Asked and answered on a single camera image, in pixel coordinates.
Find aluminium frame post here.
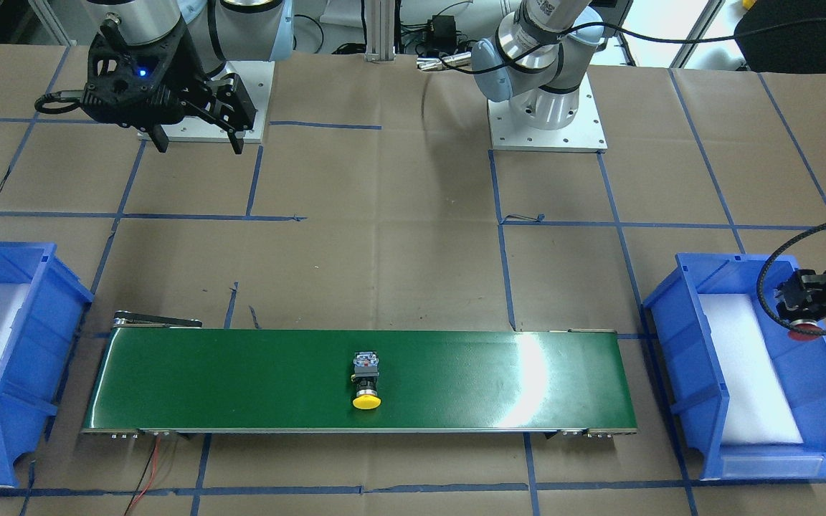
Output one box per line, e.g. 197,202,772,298
361,1,399,62

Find black power adapter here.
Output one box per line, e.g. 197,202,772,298
427,14,457,48

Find blue storage bin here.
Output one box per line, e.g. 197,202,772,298
645,254,826,480
0,242,94,487

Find green conveyor belt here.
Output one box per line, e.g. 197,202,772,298
82,323,638,436

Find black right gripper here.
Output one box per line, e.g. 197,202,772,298
80,16,257,156

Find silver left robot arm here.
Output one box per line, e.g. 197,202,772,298
465,1,826,338

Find yellow push button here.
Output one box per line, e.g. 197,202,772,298
351,350,381,409

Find red push button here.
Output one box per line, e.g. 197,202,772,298
789,320,823,342

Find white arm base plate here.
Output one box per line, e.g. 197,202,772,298
486,75,609,153
137,60,275,142

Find red black conveyor wires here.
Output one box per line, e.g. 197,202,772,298
125,434,167,516

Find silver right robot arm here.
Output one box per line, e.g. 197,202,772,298
80,1,294,154

